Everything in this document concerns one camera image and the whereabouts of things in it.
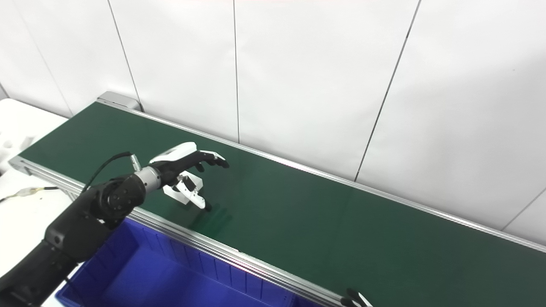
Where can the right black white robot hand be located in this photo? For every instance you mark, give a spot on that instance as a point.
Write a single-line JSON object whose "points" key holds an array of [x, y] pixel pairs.
{"points": [[354, 299]]}

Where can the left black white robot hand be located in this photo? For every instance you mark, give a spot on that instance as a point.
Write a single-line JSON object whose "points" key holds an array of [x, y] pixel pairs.
{"points": [[175, 160]]}

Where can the white square part with hole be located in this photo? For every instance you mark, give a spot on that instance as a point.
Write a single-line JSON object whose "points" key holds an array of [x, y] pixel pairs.
{"points": [[172, 194]]}

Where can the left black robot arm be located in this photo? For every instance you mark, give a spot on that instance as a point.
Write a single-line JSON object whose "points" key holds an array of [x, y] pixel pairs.
{"points": [[85, 221]]}

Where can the grey conveyor end housing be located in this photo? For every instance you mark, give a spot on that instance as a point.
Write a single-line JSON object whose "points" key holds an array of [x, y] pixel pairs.
{"points": [[117, 100]]}

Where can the green conveyor belt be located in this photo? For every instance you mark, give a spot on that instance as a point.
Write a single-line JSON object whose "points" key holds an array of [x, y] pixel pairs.
{"points": [[192, 241], [320, 221]]}

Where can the aluminium conveyor leg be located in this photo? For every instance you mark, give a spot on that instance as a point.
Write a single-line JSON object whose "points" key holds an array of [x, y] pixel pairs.
{"points": [[70, 195]]}

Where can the blue plastic bin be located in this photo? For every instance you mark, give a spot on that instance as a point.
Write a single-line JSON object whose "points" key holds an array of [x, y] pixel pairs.
{"points": [[162, 273]]}

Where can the white foam piece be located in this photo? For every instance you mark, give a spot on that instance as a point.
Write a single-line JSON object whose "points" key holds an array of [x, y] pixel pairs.
{"points": [[17, 147]]}

